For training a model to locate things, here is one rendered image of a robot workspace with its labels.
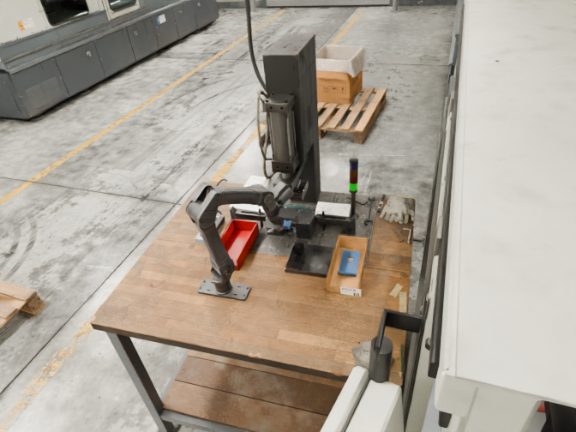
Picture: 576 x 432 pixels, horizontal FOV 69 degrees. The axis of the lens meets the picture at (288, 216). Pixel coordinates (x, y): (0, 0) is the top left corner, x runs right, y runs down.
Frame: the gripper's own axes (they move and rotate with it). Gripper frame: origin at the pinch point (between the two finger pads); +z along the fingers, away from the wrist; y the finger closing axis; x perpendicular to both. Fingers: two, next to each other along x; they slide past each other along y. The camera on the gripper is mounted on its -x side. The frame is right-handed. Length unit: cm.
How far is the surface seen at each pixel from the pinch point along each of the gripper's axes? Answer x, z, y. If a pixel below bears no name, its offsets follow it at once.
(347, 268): -30.1, 3.8, -12.4
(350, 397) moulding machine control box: -43, -83, -61
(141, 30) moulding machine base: 416, 293, 444
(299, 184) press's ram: -6.2, -7.2, 16.4
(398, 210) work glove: -46, 20, 24
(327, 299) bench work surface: -25.4, -2.8, -27.4
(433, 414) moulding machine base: -62, -28, -58
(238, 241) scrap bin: 19.0, 8.5, -6.3
